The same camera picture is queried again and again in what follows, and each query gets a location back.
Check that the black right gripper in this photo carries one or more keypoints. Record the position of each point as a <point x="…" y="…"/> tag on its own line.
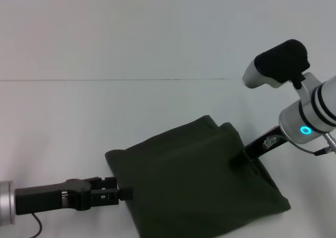
<point x="262" y="146"/>

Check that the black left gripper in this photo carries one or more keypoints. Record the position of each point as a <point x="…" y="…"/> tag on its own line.
<point x="47" y="197"/>

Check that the dark green t-shirt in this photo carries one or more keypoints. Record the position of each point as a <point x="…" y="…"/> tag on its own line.
<point x="197" y="175"/>

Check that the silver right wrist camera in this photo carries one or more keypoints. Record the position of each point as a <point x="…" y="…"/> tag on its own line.
<point x="278" y="65"/>

